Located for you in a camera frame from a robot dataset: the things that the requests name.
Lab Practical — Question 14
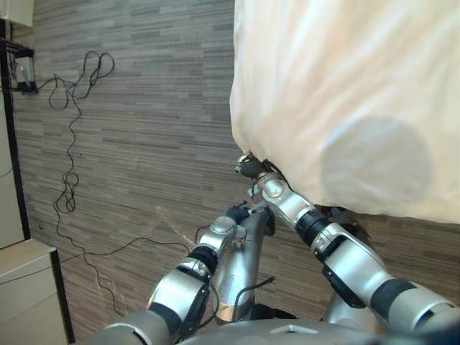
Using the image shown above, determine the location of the black cable on robot leg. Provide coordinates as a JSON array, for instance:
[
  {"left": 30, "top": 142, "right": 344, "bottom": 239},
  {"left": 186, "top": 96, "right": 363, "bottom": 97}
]
[{"left": 235, "top": 275, "right": 277, "bottom": 311}]

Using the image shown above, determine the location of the black power adapter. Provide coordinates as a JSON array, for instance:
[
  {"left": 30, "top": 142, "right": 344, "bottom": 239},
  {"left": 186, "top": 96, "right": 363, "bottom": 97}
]
[{"left": 16, "top": 80, "right": 40, "bottom": 96}]

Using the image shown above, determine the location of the white bed duvet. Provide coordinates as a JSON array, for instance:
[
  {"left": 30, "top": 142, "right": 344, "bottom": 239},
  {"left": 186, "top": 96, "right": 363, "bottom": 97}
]
[{"left": 229, "top": 0, "right": 460, "bottom": 225}]

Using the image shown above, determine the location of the white cabinet with black frame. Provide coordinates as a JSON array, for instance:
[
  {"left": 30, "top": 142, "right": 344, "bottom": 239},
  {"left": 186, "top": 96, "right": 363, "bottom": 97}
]
[{"left": 0, "top": 17, "right": 32, "bottom": 249}]

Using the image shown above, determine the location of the thin black floor cable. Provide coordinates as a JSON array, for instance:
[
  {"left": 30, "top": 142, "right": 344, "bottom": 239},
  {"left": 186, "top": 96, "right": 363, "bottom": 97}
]
[{"left": 34, "top": 51, "right": 198, "bottom": 316}]

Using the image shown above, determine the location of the dark robot foot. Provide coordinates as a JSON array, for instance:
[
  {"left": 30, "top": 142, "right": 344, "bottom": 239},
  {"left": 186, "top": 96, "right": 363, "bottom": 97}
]
[{"left": 251, "top": 303, "right": 298, "bottom": 321}]

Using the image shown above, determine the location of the black wire rack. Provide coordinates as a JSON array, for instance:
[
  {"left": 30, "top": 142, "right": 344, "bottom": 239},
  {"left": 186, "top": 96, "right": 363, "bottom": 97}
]
[{"left": 0, "top": 38, "right": 37, "bottom": 95}]

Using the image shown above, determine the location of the white wall box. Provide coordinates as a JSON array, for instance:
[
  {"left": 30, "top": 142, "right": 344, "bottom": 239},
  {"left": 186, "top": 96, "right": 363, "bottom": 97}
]
[{"left": 0, "top": 0, "right": 35, "bottom": 28}]

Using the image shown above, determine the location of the grey robot torso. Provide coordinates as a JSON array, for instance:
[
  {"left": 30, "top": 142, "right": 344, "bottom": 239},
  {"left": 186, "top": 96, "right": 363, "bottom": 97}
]
[{"left": 102, "top": 309, "right": 460, "bottom": 345}]

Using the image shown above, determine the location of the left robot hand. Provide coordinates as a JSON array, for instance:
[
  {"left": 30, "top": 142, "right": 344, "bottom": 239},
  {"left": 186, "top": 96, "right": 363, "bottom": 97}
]
[{"left": 224, "top": 201, "right": 253, "bottom": 226}]

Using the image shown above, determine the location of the low white cabinet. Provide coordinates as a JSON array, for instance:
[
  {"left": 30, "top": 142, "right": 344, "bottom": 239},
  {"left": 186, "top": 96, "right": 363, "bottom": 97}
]
[{"left": 0, "top": 238, "right": 76, "bottom": 345}]

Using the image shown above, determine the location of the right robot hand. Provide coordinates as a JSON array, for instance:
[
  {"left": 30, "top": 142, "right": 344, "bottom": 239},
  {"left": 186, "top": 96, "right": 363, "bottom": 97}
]
[{"left": 233, "top": 151, "right": 285, "bottom": 180}]

